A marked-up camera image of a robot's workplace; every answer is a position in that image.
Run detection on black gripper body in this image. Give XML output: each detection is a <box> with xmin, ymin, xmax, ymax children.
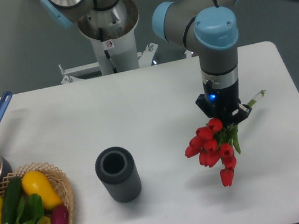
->
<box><xmin>203</xmin><ymin>80</ymin><xmax>239</xmax><ymax>126</ymax></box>

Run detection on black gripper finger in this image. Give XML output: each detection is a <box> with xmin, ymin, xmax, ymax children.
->
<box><xmin>195</xmin><ymin>94</ymin><xmax>214</xmax><ymax>118</ymax></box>
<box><xmin>230</xmin><ymin>104</ymin><xmax>252</xmax><ymax>125</ymax></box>

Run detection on red tulip bouquet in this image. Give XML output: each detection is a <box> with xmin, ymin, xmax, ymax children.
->
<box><xmin>177</xmin><ymin>89</ymin><xmax>281</xmax><ymax>193</ymax></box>

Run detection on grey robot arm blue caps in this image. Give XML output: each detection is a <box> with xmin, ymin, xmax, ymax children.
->
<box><xmin>40</xmin><ymin>0</ymin><xmax>251</xmax><ymax>126</ymax></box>

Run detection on dark grey ribbed vase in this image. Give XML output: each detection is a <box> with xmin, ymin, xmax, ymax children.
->
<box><xmin>95</xmin><ymin>147</ymin><xmax>142</xmax><ymax>203</ymax></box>

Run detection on woven wicker basket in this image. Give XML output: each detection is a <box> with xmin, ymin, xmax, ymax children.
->
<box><xmin>0</xmin><ymin>163</ymin><xmax>74</xmax><ymax>224</ymax></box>

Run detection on purple eggplant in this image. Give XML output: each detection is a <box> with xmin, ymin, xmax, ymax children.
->
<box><xmin>51</xmin><ymin>204</ymin><xmax>69</xmax><ymax>224</ymax></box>

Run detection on yellow squash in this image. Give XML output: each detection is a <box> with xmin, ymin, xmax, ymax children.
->
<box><xmin>21</xmin><ymin>171</ymin><xmax>63</xmax><ymax>210</ymax></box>

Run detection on green cucumber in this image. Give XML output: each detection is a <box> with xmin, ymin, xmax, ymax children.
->
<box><xmin>1</xmin><ymin>176</ymin><xmax>21</xmax><ymax>224</ymax></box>

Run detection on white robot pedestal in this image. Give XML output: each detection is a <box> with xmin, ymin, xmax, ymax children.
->
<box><xmin>59</xmin><ymin>0</ymin><xmax>158</xmax><ymax>84</ymax></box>

